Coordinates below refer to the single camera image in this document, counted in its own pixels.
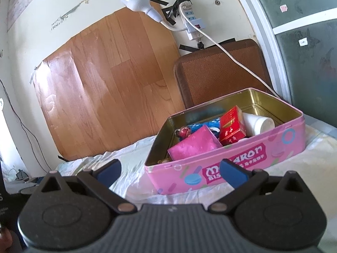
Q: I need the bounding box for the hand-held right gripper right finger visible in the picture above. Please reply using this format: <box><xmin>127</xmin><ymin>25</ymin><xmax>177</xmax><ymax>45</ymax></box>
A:
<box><xmin>208</xmin><ymin>159</ymin><xmax>306</xmax><ymax>214</ymax></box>

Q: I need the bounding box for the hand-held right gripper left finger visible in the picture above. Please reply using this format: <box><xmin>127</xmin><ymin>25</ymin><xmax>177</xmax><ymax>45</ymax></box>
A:
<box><xmin>39</xmin><ymin>159</ymin><xmax>137</xmax><ymax>214</ymax></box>

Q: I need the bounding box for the pink tin box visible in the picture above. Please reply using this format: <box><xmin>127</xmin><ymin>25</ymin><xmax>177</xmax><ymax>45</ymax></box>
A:
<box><xmin>144</xmin><ymin>87</ymin><xmax>306</xmax><ymax>195</ymax></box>

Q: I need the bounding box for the red cigarette box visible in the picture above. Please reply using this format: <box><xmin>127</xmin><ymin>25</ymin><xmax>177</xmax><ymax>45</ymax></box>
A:
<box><xmin>219</xmin><ymin>105</ymin><xmax>247</xmax><ymax>146</ymax></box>

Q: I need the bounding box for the magenta box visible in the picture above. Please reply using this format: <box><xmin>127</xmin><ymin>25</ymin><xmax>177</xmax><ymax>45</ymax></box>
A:
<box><xmin>168</xmin><ymin>125</ymin><xmax>223</xmax><ymax>161</ymax></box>

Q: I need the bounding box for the blue bow headband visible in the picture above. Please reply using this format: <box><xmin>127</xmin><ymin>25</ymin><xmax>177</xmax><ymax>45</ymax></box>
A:
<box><xmin>188</xmin><ymin>118</ymin><xmax>222</xmax><ymax>140</ymax></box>

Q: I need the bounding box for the white plastic bottle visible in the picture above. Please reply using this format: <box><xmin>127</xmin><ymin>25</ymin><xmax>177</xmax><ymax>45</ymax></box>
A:
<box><xmin>242</xmin><ymin>112</ymin><xmax>275</xmax><ymax>137</ymax></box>

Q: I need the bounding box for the red action figurine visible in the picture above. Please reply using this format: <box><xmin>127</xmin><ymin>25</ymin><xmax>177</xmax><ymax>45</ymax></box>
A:
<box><xmin>176</xmin><ymin>127</ymin><xmax>193</xmax><ymax>141</ymax></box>

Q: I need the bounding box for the pale checked bed sheet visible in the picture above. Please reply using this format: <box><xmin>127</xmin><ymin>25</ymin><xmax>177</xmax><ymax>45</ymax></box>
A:
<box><xmin>56</xmin><ymin>116</ymin><xmax>337</xmax><ymax>203</ymax></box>

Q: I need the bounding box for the brown woven cushion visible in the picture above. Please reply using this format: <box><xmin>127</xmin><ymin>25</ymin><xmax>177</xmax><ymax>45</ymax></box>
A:
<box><xmin>174</xmin><ymin>39</ymin><xmax>274</xmax><ymax>108</ymax></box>

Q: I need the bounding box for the grey tape strip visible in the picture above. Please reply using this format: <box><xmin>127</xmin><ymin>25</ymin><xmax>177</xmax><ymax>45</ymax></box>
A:
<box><xmin>29</xmin><ymin>63</ymin><xmax>43</xmax><ymax>85</ymax></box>

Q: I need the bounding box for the frosted window pane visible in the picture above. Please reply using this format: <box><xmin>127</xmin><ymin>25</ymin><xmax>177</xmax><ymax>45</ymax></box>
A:
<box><xmin>243</xmin><ymin>0</ymin><xmax>337</xmax><ymax>29</ymax></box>
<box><xmin>275</xmin><ymin>21</ymin><xmax>337</xmax><ymax>127</ymax></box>

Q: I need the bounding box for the white power strip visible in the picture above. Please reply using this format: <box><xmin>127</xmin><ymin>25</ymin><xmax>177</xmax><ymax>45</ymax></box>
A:
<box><xmin>179</xmin><ymin>2</ymin><xmax>204</xmax><ymax>41</ymax></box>

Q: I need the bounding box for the thin dark wall cable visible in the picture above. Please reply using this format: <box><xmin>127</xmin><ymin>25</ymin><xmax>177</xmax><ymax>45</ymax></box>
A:
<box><xmin>0</xmin><ymin>79</ymin><xmax>53</xmax><ymax>174</ymax></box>

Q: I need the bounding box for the wood grain wall sheet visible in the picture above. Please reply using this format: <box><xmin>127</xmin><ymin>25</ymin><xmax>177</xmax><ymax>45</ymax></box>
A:
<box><xmin>33</xmin><ymin>7</ymin><xmax>186</xmax><ymax>161</ymax></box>

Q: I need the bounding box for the white power cable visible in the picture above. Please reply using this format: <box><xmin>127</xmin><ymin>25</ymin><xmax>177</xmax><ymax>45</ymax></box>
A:
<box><xmin>180</xmin><ymin>5</ymin><xmax>282</xmax><ymax>99</ymax></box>

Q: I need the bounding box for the white window frame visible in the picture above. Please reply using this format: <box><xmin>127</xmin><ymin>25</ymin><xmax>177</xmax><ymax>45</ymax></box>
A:
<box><xmin>228</xmin><ymin>0</ymin><xmax>294</xmax><ymax>104</ymax></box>

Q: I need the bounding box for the wall poster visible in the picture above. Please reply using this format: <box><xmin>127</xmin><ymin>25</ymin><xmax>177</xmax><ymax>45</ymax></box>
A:
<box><xmin>7</xmin><ymin>0</ymin><xmax>50</xmax><ymax>32</ymax></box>

